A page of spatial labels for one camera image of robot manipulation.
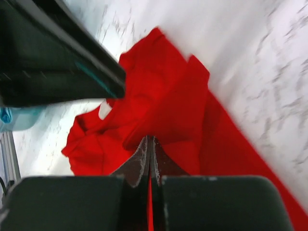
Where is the teal t shirt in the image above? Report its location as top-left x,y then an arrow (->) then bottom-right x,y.
0,107 -> 13,124

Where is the bright red t shirt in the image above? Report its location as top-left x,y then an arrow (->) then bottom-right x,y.
62,28 -> 308,231

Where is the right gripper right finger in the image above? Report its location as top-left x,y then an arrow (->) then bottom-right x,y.
150,137 -> 189,185

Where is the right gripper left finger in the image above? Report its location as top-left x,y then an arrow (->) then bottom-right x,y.
110,136 -> 150,188

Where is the translucent blue plastic bin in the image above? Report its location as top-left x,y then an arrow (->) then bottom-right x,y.
0,106 -> 46,132

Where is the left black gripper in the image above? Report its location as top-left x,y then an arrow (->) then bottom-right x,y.
0,0 -> 126,107

